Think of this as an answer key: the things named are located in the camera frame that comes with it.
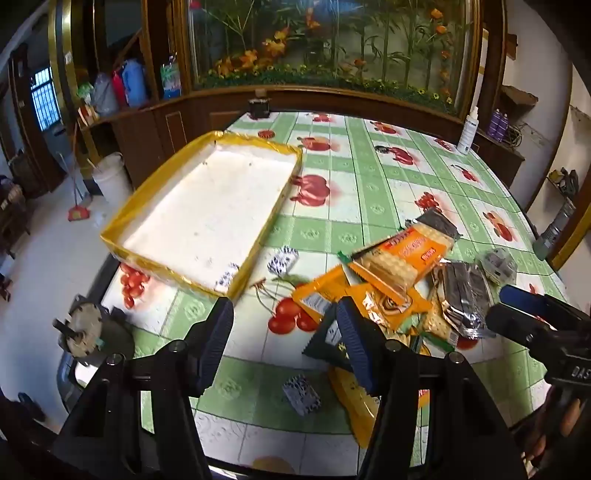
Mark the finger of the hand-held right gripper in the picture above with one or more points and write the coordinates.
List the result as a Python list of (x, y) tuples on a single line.
[(521, 297), (510, 323)]

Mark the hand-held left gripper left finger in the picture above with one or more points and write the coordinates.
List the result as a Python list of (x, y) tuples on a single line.
[(216, 341)]

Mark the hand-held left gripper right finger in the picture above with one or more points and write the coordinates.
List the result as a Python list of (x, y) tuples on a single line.
[(353, 344)]

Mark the dark green snack packet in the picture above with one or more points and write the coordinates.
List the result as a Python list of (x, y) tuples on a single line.
[(328, 339)]

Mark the clear pastry packet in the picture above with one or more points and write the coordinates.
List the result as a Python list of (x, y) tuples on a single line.
[(496, 267)]

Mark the silver foil snack packet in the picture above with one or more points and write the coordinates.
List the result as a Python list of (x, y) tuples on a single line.
[(461, 295)]

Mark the yellow snack packet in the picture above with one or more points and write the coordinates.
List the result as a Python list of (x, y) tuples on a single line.
[(353, 408)]

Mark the white foam tray yellow tape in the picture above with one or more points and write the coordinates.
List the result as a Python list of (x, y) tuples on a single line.
[(207, 207)]

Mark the person's right hand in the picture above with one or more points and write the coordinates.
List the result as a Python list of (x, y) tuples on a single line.
[(570, 415)]

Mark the orange snack packet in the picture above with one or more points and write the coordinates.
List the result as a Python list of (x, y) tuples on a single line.
[(392, 307), (318, 295)]

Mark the white blue wrapped candy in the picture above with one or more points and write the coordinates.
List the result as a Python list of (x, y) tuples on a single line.
[(282, 261), (301, 395), (226, 279)]

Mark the grey flashlight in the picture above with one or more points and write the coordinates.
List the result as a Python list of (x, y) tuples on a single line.
[(554, 226)]

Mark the orange cracker packet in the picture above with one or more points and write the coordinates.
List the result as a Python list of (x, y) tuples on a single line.
[(406, 258)]

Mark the dark power tool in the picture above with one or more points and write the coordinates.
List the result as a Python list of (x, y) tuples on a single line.
[(565, 180)]

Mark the old electric motor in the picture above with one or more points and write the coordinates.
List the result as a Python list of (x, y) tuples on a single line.
[(87, 334)]

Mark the green fruit print tablecloth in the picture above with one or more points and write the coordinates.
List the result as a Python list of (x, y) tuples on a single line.
[(369, 184)]

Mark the purple bottle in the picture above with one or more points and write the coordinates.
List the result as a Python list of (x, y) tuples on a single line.
[(494, 124), (504, 128)]

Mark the white spray bottle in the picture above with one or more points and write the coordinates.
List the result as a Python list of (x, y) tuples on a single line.
[(467, 134)]

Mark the red broom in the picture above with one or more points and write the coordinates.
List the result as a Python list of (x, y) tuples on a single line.
[(78, 213)]

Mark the white plastic bucket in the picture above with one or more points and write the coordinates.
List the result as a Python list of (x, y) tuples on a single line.
[(112, 177)]

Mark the wooden cabinet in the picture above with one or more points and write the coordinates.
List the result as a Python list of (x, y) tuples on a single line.
[(207, 110)]

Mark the small dark box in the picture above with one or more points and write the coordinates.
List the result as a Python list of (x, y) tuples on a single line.
[(258, 108)]

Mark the water bottle blue label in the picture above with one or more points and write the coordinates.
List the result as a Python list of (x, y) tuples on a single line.
[(170, 78)]

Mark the grey plastic jug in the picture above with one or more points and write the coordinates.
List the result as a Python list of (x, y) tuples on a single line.
[(104, 94)]

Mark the blue plastic jug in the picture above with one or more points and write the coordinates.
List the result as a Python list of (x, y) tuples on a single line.
[(134, 83)]

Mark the red plastic bottle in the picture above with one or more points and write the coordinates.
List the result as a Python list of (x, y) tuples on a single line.
[(118, 87)]

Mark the barred window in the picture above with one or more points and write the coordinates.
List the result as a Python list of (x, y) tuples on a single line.
[(46, 97)]

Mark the fish tank with artificial plants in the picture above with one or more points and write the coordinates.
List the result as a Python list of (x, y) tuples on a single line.
[(323, 46)]

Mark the wooden wall shelf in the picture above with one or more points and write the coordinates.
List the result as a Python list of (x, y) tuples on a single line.
[(519, 95)]

